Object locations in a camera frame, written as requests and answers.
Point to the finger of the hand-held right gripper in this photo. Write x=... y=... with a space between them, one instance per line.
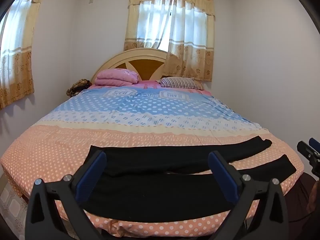
x=313 y=142
x=306 y=151

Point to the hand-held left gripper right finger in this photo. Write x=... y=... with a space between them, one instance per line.
x=222 y=177

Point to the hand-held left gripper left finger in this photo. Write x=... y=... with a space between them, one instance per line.
x=91 y=177

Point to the black pants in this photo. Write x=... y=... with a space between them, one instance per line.
x=150 y=160

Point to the person's right forearm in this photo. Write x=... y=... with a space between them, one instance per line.
x=314 y=200

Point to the polka dot bedspread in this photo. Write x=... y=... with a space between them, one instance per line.
x=140 y=115

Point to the brown patterned bundle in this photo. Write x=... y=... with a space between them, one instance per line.
x=78 y=86

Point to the striped pillow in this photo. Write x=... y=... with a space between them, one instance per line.
x=180 y=83

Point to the folded pink blanket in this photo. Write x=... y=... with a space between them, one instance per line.
x=116 y=76

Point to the pink bedsheet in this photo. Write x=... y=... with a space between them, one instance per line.
x=147 y=83

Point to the cream wooden headboard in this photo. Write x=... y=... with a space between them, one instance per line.
x=145 y=65

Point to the beige patterned window curtain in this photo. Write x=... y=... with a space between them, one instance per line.
x=17 y=55
x=175 y=30

